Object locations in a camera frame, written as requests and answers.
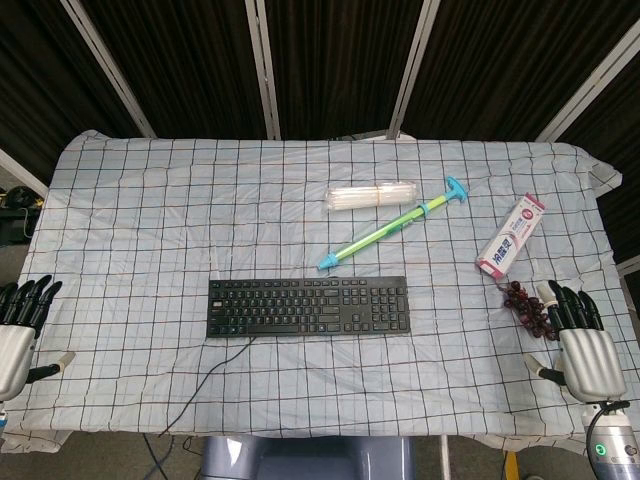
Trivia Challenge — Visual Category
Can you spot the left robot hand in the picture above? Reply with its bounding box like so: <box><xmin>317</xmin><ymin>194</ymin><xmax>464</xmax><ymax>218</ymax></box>
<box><xmin>0</xmin><ymin>274</ymin><xmax>77</xmax><ymax>402</ymax></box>

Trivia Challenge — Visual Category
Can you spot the blue checked tablecloth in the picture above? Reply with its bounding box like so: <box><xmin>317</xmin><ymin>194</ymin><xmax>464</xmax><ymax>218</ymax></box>
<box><xmin>0</xmin><ymin>130</ymin><xmax>640</xmax><ymax>449</ymax></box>

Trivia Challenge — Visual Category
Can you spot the bundle of white straws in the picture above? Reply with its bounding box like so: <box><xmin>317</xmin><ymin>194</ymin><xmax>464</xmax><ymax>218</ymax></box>
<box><xmin>325</xmin><ymin>184</ymin><xmax>419</xmax><ymax>212</ymax></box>

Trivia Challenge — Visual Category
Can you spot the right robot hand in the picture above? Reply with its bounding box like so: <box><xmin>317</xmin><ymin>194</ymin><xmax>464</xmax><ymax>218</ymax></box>
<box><xmin>523</xmin><ymin>279</ymin><xmax>628</xmax><ymax>404</ymax></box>

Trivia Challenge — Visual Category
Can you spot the black keyboard cable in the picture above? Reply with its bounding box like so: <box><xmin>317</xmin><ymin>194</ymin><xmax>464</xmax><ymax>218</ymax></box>
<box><xmin>158</xmin><ymin>336</ymin><xmax>257</xmax><ymax>439</ymax></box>

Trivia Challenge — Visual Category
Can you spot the white and pink toothpaste box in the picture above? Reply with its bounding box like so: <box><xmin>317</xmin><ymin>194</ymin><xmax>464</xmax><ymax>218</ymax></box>
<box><xmin>475</xmin><ymin>193</ymin><xmax>547</xmax><ymax>282</ymax></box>

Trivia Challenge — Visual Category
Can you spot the black computer keyboard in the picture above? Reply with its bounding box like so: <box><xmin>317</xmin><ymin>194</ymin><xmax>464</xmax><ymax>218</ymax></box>
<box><xmin>205</xmin><ymin>275</ymin><xmax>414</xmax><ymax>340</ymax></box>

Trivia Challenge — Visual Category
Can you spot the green and blue water squirter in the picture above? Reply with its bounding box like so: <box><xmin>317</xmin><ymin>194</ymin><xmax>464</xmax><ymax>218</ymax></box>
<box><xmin>318</xmin><ymin>176</ymin><xmax>470</xmax><ymax>273</ymax></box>

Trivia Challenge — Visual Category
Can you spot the black folding screen with white frame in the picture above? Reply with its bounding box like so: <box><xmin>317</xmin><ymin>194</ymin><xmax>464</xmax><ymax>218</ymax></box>
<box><xmin>0</xmin><ymin>0</ymin><xmax>640</xmax><ymax>271</ymax></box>

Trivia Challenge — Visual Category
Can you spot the bunch of purple grapes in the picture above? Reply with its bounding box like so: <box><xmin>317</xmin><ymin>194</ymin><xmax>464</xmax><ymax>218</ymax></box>
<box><xmin>495</xmin><ymin>280</ymin><xmax>560</xmax><ymax>342</ymax></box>

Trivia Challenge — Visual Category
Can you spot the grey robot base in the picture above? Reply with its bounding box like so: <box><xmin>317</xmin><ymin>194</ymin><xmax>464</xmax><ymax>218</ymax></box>
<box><xmin>200</xmin><ymin>436</ymin><xmax>419</xmax><ymax>480</ymax></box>

